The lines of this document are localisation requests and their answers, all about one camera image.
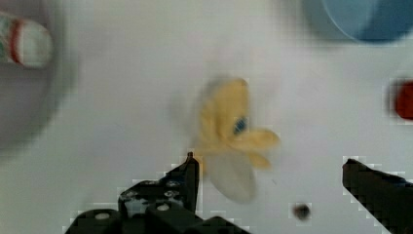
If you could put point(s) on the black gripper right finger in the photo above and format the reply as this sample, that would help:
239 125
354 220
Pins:
388 198

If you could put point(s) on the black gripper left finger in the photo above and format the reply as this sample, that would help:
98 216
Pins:
162 206

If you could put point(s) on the plush peeled banana toy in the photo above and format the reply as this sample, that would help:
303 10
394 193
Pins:
227 148

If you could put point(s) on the grey round plate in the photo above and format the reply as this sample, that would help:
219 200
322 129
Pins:
31 97

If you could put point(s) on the blue plate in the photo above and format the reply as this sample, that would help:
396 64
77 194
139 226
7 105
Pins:
364 21

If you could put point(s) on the red ketchup bottle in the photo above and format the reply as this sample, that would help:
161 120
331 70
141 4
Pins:
25 42

